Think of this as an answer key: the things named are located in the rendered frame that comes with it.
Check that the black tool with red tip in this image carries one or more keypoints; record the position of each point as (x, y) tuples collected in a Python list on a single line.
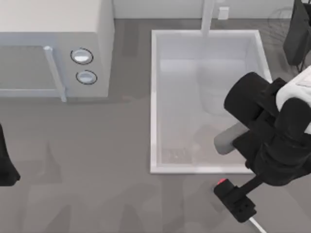
[(230, 196)]

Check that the black stand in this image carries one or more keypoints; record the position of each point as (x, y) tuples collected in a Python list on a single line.
[(295, 36)]

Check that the white sink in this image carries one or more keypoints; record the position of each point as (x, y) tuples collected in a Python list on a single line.
[(155, 102)]

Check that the tall white tap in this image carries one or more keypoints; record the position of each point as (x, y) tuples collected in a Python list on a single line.
[(207, 17)]

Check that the pale microwave oven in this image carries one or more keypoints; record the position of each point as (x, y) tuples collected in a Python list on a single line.
[(102, 63)]

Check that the small round microwave knob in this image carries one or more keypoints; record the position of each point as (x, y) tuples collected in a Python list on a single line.
[(86, 77)]

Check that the large round microwave knob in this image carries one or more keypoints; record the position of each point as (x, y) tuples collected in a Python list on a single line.
[(81, 56)]

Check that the microwave oven door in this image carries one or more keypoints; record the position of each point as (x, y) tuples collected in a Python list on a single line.
[(24, 70)]

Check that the white wall socket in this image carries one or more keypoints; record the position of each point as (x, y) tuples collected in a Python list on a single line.
[(223, 12)]

